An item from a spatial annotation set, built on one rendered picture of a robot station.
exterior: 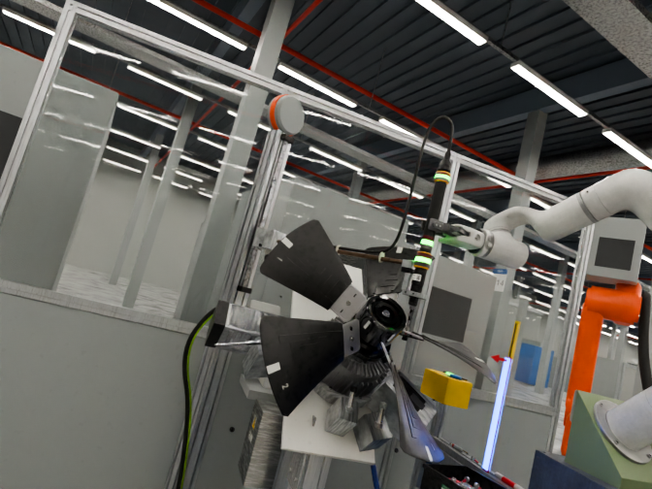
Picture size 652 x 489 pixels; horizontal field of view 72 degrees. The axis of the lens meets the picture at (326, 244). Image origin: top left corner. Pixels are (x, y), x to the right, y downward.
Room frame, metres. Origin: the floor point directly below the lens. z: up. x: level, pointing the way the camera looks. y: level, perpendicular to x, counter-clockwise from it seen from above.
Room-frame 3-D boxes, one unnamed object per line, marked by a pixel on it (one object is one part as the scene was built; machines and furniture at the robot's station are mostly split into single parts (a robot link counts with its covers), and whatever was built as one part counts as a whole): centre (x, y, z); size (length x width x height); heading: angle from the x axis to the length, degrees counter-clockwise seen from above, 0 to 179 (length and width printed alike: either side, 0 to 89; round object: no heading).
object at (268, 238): (1.65, 0.21, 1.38); 0.10 x 0.07 x 0.08; 51
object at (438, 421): (1.63, -0.54, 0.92); 0.03 x 0.03 x 0.12; 16
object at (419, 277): (1.25, -0.28, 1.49); 0.04 x 0.04 x 0.46
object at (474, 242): (1.28, -0.38, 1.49); 0.11 x 0.10 x 0.07; 106
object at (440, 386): (1.63, -0.54, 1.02); 0.16 x 0.10 x 0.11; 16
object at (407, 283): (1.26, -0.27, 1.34); 0.09 x 0.07 x 0.10; 51
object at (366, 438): (1.24, -0.24, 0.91); 0.12 x 0.08 x 0.12; 16
